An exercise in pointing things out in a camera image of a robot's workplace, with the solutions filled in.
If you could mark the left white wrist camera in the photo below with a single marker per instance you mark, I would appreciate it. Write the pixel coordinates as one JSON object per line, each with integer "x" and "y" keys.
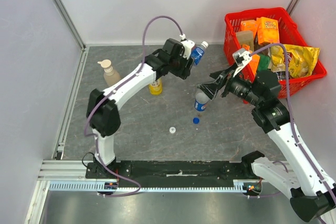
{"x": 188, "y": 46}

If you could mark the white cable duct rail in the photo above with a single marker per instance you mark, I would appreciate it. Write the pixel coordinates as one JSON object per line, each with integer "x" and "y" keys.
{"x": 238, "y": 187}

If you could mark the beige pump soap bottle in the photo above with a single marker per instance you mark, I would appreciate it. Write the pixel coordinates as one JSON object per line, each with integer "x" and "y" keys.
{"x": 110, "y": 75}

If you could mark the orange scrub daddy box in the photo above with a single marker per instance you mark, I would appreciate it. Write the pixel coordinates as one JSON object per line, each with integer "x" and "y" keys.
{"x": 268, "y": 31}

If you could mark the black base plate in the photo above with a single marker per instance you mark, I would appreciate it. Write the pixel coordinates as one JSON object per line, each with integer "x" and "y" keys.
{"x": 182, "y": 174}

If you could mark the clear blue label bottle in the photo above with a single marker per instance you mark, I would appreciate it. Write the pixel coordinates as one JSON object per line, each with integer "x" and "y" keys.
{"x": 201, "y": 101}

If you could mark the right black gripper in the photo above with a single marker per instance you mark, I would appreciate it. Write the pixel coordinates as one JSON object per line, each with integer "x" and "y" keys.
{"x": 222, "y": 85}

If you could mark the small orange box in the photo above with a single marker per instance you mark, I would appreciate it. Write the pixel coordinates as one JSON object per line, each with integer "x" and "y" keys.
{"x": 251, "y": 25}

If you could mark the brown cardboard box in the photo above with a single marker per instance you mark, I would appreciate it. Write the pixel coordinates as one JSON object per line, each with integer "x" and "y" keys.
{"x": 246, "y": 37}

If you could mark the green package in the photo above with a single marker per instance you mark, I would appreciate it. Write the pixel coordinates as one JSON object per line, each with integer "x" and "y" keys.
{"x": 264, "y": 62}

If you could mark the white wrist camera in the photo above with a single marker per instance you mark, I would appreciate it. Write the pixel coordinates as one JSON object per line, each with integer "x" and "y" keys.
{"x": 242, "y": 58}
{"x": 188, "y": 46}

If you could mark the white juice bottle cap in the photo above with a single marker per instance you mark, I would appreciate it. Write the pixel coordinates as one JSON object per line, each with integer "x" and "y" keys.
{"x": 172, "y": 130}

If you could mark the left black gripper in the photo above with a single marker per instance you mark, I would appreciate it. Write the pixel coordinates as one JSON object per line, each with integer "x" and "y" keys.
{"x": 184, "y": 72}

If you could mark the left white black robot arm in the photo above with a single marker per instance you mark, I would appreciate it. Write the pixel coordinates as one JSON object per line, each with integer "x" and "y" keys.
{"x": 103, "y": 108}

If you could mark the yellow chips bag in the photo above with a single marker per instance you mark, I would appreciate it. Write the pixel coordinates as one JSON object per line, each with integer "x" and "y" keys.
{"x": 302, "y": 60}

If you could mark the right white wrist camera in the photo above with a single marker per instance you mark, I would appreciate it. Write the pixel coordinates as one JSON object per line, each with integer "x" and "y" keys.
{"x": 242, "y": 58}

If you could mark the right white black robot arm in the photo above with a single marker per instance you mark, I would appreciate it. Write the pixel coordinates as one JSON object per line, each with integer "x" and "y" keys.
{"x": 311, "y": 191}

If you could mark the orange packet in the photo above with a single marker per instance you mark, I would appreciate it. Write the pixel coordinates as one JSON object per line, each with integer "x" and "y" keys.
{"x": 255, "y": 59}

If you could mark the yellow juice bottle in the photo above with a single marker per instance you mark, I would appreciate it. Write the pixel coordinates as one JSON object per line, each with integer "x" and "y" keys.
{"x": 156, "y": 87}

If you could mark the blue bottle cap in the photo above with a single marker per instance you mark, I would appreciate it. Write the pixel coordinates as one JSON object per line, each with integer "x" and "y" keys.
{"x": 196, "y": 120}

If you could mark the crushed clear water bottle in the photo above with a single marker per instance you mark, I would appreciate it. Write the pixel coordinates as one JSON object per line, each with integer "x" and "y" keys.
{"x": 198, "y": 52}

